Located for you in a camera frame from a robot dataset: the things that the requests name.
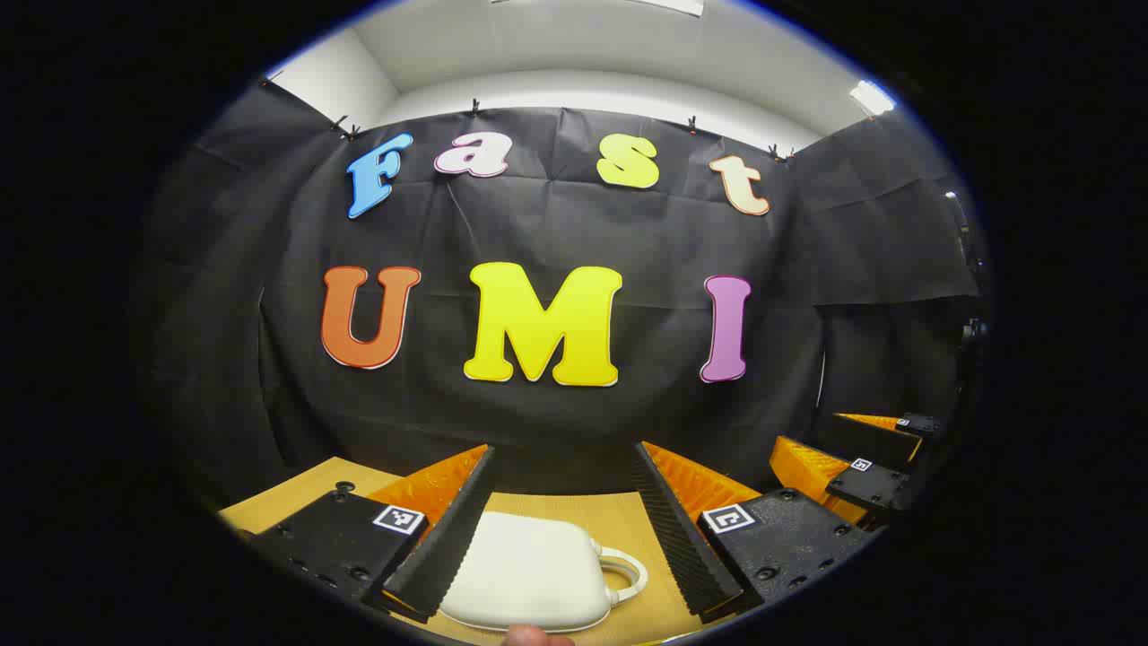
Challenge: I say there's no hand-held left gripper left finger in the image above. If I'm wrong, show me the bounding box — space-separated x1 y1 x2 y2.
238 444 498 623

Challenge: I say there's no white suitcase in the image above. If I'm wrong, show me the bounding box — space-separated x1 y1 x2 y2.
438 511 648 633

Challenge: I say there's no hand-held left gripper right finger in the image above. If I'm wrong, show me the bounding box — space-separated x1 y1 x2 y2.
631 440 878 620

